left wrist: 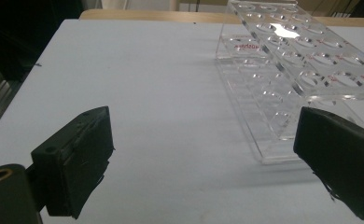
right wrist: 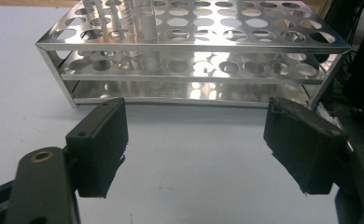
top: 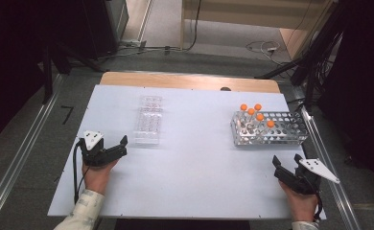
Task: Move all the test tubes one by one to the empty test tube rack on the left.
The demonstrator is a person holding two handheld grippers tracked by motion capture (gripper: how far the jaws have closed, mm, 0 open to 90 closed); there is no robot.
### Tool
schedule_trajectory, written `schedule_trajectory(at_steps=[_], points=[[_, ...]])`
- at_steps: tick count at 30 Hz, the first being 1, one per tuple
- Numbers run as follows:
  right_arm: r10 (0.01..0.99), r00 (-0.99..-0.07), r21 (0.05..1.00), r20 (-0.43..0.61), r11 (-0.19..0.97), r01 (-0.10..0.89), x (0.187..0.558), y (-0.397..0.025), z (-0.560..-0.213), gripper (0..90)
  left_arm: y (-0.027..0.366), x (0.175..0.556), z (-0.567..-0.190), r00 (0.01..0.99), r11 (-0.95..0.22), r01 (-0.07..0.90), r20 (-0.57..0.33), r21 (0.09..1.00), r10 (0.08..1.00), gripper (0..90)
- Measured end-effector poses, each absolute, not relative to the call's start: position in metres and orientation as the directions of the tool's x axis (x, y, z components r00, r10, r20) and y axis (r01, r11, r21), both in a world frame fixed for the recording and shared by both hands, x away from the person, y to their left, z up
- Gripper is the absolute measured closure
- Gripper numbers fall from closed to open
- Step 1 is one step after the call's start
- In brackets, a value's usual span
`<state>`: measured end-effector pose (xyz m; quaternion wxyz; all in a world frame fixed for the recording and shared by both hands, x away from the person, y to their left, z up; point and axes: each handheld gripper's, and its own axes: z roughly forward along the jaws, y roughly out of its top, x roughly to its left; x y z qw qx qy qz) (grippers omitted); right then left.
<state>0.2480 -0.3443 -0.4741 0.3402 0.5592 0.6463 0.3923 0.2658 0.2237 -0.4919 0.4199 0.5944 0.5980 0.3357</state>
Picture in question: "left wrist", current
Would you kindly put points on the dark curtain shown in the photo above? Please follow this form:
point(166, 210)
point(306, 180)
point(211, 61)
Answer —
point(15, 31)

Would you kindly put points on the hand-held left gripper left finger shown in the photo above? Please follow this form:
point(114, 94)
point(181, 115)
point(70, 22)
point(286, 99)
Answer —
point(74, 155)

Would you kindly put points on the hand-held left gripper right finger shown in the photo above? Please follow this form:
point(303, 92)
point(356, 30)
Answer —
point(342, 155)

